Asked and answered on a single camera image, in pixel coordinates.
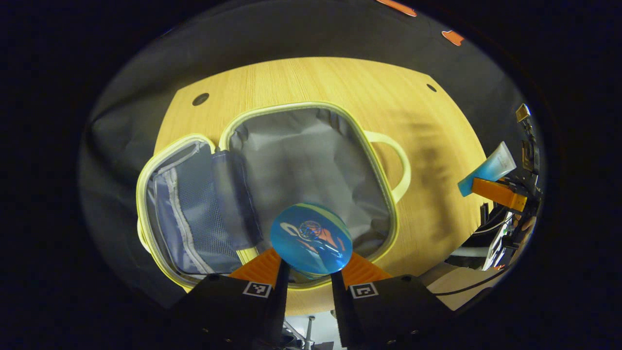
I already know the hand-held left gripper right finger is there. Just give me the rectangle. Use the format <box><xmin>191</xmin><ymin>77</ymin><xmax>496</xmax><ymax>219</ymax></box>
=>
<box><xmin>330</xmin><ymin>252</ymin><xmax>455</xmax><ymax>350</ymax></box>

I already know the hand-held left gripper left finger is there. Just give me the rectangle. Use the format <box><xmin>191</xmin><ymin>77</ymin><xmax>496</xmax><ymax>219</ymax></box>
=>
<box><xmin>168</xmin><ymin>248</ymin><xmax>291</xmax><ymax>350</ymax></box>

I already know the white and blue tube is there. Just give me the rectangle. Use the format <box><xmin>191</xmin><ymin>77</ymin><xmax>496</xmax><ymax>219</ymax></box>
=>
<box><xmin>458</xmin><ymin>141</ymin><xmax>517</xmax><ymax>197</ymax></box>

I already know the blue skin care bottle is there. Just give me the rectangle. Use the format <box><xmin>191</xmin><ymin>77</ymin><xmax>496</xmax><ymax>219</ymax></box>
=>
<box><xmin>270</xmin><ymin>203</ymin><xmax>353</xmax><ymax>279</ymax></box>

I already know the cream yellow-trimmed suitcase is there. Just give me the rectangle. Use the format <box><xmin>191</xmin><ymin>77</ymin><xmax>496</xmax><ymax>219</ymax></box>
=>
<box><xmin>136</xmin><ymin>101</ymin><xmax>412</xmax><ymax>292</ymax></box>

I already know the person's beige clothing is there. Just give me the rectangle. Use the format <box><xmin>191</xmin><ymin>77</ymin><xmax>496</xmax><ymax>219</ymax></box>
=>
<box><xmin>420</xmin><ymin>265</ymin><xmax>508</xmax><ymax>312</ymax></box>

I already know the black cable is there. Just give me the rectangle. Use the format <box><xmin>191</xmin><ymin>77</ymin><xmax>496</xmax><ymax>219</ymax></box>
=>
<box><xmin>432</xmin><ymin>269</ymin><xmax>509</xmax><ymax>297</ymax></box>

